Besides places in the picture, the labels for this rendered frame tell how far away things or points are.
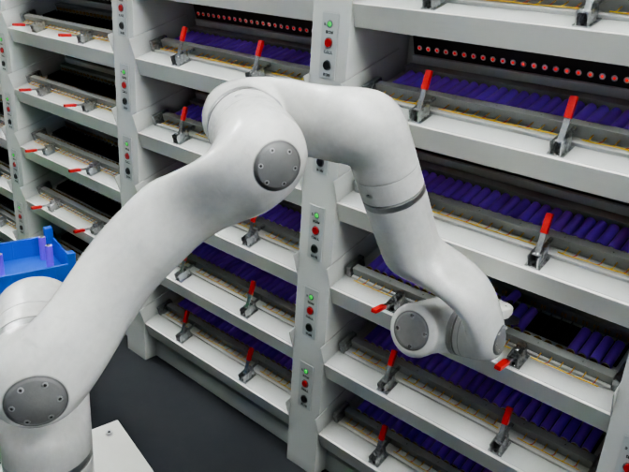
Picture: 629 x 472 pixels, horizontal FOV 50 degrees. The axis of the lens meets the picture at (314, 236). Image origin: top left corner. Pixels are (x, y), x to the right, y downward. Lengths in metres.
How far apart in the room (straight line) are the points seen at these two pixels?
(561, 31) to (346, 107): 0.39
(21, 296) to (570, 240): 0.85
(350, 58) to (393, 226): 0.49
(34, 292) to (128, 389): 1.13
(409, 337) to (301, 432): 0.72
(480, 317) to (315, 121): 0.37
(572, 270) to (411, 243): 0.34
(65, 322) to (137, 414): 1.13
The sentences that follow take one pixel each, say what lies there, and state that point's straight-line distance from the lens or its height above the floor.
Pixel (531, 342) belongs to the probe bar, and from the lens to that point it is 1.29.
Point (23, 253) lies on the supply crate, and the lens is 1.91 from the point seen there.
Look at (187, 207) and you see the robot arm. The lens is 0.81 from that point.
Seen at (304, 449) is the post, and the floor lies 0.06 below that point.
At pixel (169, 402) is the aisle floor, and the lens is 1.99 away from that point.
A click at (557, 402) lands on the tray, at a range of 1.27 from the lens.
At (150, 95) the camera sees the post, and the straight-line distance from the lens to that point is 1.90.
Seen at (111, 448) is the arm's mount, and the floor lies 0.33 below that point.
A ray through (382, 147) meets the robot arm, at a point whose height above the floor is 0.96.
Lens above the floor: 1.17
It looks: 22 degrees down
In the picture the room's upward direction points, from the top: 4 degrees clockwise
